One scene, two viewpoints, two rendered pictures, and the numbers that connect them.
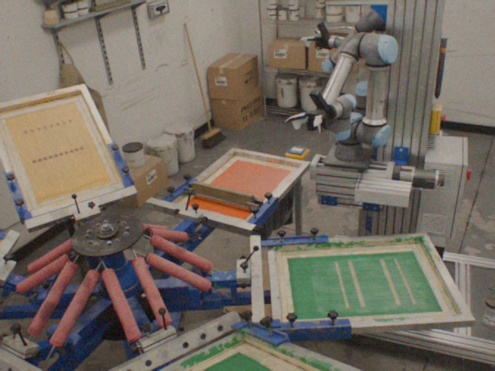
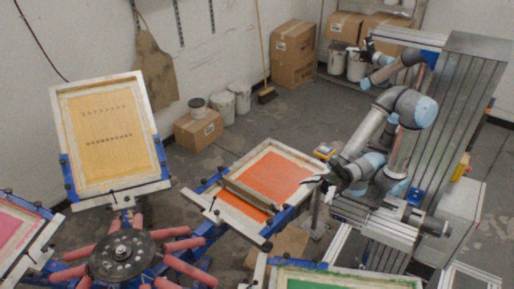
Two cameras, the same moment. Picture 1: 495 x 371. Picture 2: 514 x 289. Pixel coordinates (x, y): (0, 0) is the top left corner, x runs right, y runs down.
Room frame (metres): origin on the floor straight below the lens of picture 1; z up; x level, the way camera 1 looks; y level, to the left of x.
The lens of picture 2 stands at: (0.84, -0.18, 2.64)
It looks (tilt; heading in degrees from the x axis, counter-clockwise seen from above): 44 degrees down; 8
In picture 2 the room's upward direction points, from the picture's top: 1 degrees counter-clockwise
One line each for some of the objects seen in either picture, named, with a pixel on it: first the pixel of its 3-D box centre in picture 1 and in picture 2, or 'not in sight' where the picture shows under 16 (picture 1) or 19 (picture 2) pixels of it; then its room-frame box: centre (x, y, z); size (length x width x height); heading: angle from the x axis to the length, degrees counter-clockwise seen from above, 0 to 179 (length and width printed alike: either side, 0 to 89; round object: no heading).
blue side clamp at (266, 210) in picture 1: (262, 214); (277, 221); (2.21, -0.07, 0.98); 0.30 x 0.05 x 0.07; 148
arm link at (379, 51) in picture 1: (376, 93); (402, 148); (2.18, -0.64, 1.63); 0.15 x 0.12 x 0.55; 43
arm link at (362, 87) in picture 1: (366, 93); (397, 119); (2.74, -0.75, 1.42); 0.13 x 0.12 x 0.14; 131
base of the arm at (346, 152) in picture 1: (349, 146); (366, 181); (2.28, -0.55, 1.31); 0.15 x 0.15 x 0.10
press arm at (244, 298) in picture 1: (261, 297); not in sight; (1.65, -0.02, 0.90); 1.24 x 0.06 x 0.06; 88
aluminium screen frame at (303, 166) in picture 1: (240, 184); (266, 181); (2.56, 0.04, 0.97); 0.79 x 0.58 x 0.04; 148
